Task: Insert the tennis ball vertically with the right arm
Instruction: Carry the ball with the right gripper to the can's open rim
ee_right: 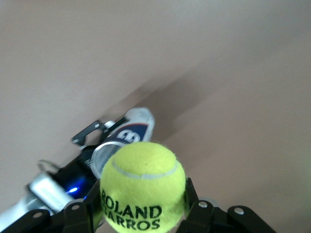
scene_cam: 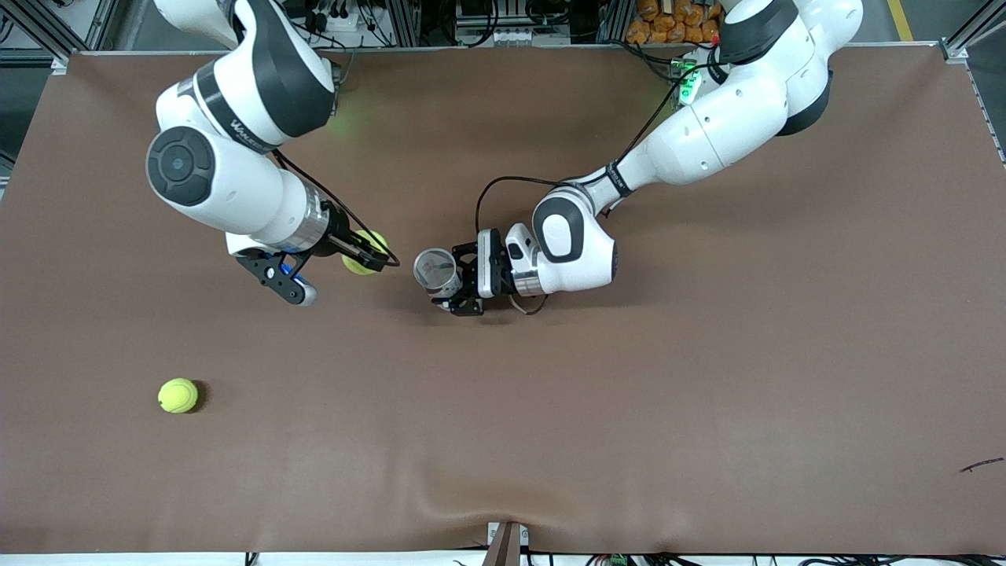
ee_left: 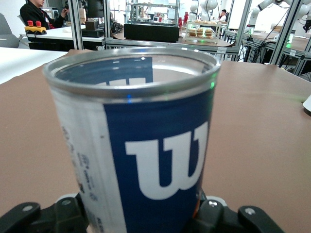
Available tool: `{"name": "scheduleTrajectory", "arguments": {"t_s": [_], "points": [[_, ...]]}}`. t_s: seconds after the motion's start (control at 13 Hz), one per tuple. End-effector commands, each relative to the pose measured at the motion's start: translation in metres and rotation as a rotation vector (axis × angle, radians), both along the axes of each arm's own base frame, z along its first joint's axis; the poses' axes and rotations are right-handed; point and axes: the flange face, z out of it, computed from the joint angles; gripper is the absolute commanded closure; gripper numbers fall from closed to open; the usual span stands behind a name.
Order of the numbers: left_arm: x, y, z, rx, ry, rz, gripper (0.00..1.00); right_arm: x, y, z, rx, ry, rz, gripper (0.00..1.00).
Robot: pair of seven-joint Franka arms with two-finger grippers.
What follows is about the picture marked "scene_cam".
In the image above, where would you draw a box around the white terminal strip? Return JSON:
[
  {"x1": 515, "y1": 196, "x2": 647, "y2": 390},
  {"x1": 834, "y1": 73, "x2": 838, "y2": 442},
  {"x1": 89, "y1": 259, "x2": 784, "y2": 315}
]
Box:
[{"x1": 491, "y1": 28, "x2": 571, "y2": 46}]

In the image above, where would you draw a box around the white power strip with plugs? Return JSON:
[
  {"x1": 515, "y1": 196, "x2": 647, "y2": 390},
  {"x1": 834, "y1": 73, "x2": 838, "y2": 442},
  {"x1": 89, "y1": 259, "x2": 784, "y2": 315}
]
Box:
[{"x1": 303, "y1": 0, "x2": 370, "y2": 36}]

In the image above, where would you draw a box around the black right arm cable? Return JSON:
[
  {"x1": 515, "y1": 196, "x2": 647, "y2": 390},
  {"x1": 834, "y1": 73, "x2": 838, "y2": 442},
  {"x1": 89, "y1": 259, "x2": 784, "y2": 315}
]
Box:
[{"x1": 271, "y1": 149, "x2": 402, "y2": 270}]

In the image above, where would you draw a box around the plain yellow tennis ball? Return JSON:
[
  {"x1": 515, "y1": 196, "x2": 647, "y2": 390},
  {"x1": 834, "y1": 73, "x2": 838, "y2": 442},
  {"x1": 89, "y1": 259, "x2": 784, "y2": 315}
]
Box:
[{"x1": 157, "y1": 378, "x2": 200, "y2": 415}]

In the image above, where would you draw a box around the yellow tennis ball black print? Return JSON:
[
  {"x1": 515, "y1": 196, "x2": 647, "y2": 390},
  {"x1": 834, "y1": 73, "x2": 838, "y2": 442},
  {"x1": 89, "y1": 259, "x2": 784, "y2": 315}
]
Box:
[{"x1": 342, "y1": 230, "x2": 389, "y2": 277}]

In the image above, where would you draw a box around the aluminium frame post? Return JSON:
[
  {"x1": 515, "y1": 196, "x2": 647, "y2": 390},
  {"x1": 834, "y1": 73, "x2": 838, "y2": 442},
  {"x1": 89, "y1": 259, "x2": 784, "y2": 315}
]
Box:
[
  {"x1": 939, "y1": 0, "x2": 1006, "y2": 65},
  {"x1": 0, "y1": 0, "x2": 119, "y2": 68}
]

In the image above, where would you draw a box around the table edge clamp bracket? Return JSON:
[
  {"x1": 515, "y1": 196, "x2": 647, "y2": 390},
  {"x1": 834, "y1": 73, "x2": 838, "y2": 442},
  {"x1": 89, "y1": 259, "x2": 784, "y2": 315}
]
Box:
[{"x1": 486, "y1": 520, "x2": 530, "y2": 566}]

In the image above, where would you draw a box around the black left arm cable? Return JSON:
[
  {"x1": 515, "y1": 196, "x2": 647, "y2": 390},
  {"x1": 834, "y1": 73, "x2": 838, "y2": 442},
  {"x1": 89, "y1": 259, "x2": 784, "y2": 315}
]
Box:
[{"x1": 474, "y1": 47, "x2": 712, "y2": 237}]

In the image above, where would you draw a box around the pile of orange objects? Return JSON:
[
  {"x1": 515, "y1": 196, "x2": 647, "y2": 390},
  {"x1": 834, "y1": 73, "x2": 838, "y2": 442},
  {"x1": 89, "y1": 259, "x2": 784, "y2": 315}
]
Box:
[{"x1": 626, "y1": 0, "x2": 724, "y2": 46}]

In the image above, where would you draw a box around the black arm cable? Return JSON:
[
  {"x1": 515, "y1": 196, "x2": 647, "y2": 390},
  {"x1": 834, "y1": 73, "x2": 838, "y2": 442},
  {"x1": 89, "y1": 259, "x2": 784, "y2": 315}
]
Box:
[
  {"x1": 474, "y1": 47, "x2": 712, "y2": 237},
  {"x1": 271, "y1": 149, "x2": 402, "y2": 270}
]

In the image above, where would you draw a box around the yellow floor tape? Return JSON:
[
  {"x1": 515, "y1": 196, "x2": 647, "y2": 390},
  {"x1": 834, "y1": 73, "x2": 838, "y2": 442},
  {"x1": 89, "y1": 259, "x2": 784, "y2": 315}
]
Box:
[{"x1": 888, "y1": 0, "x2": 917, "y2": 42}]

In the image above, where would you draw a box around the blue white tennis ball can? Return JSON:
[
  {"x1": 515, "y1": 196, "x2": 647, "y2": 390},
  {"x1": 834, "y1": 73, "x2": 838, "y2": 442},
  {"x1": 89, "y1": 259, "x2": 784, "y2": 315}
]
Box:
[{"x1": 413, "y1": 248, "x2": 466, "y2": 306}]

